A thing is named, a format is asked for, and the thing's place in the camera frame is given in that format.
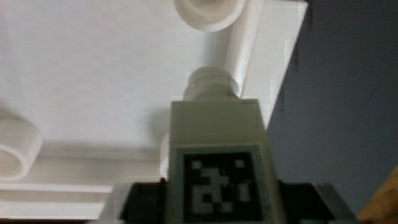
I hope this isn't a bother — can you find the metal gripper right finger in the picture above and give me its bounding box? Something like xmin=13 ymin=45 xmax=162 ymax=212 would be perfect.
xmin=276 ymin=182 xmax=359 ymax=224

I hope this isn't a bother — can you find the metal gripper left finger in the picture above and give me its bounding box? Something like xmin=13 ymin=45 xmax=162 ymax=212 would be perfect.
xmin=103 ymin=180 xmax=167 ymax=224

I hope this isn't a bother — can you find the white leg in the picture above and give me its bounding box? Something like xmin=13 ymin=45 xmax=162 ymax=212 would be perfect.
xmin=165 ymin=67 xmax=284 ymax=224

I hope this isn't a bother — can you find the white square tabletop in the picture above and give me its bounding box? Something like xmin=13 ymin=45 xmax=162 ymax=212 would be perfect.
xmin=0 ymin=0 xmax=308 ymax=222

